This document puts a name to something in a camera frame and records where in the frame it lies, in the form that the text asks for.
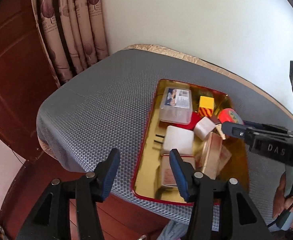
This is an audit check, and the clear box with red card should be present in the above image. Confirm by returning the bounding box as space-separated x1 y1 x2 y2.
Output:
157 154 196 193

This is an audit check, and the white power adapter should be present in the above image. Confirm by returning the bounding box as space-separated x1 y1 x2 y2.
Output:
156 126 195 155

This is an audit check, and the brown cardboard box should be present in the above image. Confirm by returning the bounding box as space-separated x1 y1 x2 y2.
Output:
195 132 232 179

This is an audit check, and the yellow striped cube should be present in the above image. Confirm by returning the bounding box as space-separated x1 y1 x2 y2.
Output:
198 96 215 117

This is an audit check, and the red wooden block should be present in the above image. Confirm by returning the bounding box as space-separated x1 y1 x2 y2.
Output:
186 112 203 130

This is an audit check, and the clear box with blue label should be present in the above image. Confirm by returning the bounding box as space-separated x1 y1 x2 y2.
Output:
159 86 193 125

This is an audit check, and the small gold lighter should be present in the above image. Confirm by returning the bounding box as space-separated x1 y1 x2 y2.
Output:
210 115 226 140

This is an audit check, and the person right hand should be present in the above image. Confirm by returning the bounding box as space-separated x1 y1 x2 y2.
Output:
273 173 293 228

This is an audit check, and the red gold tin box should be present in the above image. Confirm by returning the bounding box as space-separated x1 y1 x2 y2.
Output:
131 79 249 205

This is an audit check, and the grey trouser leg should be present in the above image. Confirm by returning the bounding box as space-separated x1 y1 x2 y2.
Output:
157 220 188 240

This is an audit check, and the grey honeycomb table mat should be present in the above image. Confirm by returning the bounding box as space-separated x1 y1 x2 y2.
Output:
36 49 293 224

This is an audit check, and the gold satin tablecloth edge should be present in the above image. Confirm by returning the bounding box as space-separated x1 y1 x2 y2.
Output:
124 44 293 120

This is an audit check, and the dark red wooden door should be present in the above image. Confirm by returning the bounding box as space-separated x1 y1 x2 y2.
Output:
0 0 58 161

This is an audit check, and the beige patterned curtain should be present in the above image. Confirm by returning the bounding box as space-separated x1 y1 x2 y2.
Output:
31 0 108 86

